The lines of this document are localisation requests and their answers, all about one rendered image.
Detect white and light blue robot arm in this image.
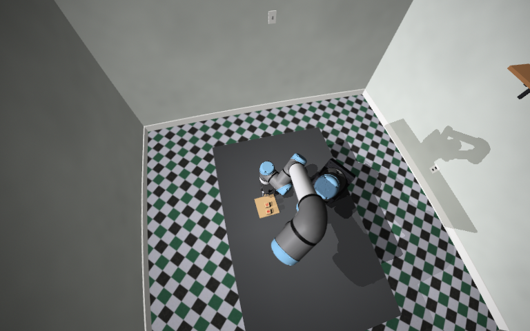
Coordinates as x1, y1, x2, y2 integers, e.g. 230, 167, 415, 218
259, 153, 346, 265

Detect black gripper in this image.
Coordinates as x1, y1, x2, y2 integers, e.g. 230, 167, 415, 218
259, 176, 274, 197

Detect tan flat mat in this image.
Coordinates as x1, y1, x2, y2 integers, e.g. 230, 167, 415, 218
255, 194, 279, 218

